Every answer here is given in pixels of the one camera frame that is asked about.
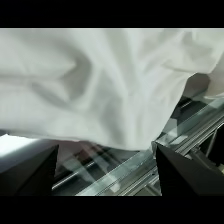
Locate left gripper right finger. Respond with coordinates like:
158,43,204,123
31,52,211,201
155,143,224,197

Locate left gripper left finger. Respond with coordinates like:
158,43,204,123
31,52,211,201
0,144,60,197

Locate white shirt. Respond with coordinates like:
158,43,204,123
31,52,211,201
0,28,224,152

